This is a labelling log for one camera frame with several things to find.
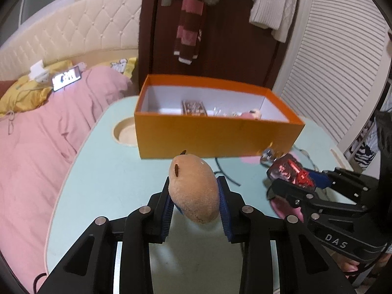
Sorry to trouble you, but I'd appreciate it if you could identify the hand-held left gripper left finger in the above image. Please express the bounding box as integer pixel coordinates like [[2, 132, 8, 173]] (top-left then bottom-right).
[[37, 176, 175, 294]]

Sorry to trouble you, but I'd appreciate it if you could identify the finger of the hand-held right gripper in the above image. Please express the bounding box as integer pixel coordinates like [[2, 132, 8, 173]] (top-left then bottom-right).
[[307, 167, 379, 205], [266, 178, 368, 219]]

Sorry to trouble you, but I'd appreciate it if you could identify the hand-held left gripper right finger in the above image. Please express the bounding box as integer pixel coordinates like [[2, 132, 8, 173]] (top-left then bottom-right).
[[215, 175, 357, 294]]

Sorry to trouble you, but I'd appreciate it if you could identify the red shiny packet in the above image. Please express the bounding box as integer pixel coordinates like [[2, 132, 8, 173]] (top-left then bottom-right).
[[266, 155, 317, 189]]

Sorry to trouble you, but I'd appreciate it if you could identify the tan plush toy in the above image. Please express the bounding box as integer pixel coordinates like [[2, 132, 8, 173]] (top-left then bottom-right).
[[168, 150, 221, 224]]

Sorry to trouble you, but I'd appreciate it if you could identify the orange cardboard box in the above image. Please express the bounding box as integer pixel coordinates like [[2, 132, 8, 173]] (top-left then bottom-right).
[[134, 74, 306, 160]]

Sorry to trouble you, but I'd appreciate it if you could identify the light blue desktop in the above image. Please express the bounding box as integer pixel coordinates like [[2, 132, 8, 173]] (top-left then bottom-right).
[[46, 95, 353, 294]]

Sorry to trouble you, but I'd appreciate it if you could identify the person's right hand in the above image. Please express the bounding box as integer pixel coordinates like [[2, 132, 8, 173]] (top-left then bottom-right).
[[335, 251, 360, 278]]

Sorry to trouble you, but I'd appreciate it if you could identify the pink soft object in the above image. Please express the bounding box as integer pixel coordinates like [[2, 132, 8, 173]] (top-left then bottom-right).
[[269, 197, 304, 222]]

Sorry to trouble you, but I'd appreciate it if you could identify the metal keyring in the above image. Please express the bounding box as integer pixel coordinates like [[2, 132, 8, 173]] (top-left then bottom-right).
[[260, 148, 285, 164]]

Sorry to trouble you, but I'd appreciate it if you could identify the zebra striped cloth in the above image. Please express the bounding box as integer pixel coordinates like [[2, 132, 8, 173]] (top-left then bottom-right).
[[349, 119, 383, 172]]

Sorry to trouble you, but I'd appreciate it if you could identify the dark grey garment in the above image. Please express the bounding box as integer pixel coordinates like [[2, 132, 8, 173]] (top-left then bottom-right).
[[375, 110, 392, 190]]

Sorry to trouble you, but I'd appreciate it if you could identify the small pink plush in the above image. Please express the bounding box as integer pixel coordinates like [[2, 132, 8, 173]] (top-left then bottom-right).
[[240, 109, 262, 120]]

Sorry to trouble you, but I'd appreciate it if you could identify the clear plastic item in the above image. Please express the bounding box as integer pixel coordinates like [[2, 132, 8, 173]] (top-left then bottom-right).
[[211, 106, 242, 117]]

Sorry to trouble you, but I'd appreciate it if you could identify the brown chequered case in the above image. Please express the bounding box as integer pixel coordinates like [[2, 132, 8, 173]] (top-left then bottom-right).
[[181, 100, 209, 116]]

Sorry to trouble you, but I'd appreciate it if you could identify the white louvered wardrobe door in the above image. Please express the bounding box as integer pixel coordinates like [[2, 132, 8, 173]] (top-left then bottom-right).
[[272, 0, 392, 157]]

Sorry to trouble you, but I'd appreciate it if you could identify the pink blanket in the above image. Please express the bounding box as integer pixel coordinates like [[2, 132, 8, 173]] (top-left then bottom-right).
[[0, 66, 135, 293]]

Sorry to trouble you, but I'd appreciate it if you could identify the dark brown door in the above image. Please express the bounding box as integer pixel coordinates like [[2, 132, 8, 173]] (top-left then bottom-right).
[[138, 0, 294, 92]]

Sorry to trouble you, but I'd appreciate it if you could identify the smartphone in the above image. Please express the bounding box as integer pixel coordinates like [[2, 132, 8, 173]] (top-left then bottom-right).
[[51, 66, 83, 92]]

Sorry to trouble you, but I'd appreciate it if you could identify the white knitted sweater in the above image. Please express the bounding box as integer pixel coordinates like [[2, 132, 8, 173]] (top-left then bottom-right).
[[230, 0, 299, 43]]

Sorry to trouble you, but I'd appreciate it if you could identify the maroon pink striped scarf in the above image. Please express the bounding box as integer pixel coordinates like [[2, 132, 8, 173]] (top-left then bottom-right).
[[173, 0, 206, 65]]

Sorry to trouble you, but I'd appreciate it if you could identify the cream tufted headboard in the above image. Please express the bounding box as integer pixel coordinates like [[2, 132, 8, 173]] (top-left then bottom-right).
[[0, 0, 144, 82]]

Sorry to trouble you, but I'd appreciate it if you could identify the black cable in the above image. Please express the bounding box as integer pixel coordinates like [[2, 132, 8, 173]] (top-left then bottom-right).
[[214, 158, 241, 187]]

